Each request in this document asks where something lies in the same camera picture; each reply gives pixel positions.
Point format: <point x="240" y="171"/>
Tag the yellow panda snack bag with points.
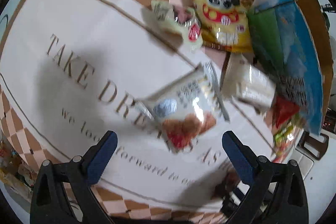
<point x="225" y="23"/>

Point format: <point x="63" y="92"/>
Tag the cardboard box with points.
<point x="292" y="44"/>

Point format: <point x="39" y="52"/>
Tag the dark red snack packet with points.
<point x="283" y="110"/>

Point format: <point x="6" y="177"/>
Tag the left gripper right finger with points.
<point x="276" y="191"/>

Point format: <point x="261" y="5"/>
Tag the pale green snack packet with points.
<point x="179" y="20"/>

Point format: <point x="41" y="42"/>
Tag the white tissue pack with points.
<point x="246" y="83"/>

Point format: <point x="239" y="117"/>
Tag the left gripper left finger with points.
<point x="50" y="203"/>

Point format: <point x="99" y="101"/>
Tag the white cookie snack packet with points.
<point x="187" y="108"/>

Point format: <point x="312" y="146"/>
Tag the checkered table mat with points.
<point x="73" y="69"/>

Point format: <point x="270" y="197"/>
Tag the colourful candy bag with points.
<point x="286" y="138"/>

